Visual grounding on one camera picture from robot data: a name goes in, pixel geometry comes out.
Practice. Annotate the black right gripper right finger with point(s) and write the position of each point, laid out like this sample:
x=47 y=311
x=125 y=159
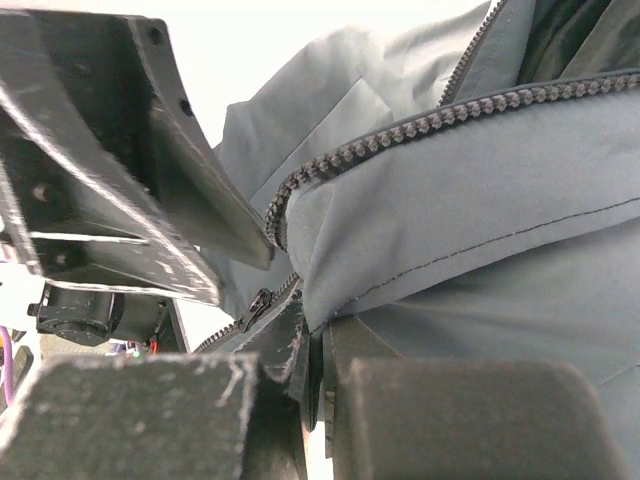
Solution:
x=390 y=417

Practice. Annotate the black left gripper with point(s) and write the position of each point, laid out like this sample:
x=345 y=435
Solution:
x=109 y=188

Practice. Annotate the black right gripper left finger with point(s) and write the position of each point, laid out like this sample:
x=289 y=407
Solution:
x=236 y=413

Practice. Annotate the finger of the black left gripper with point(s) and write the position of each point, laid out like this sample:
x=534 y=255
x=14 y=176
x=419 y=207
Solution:
x=195 y=192

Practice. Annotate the dark green grey jacket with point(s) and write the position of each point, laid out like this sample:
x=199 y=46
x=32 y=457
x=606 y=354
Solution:
x=468 y=189

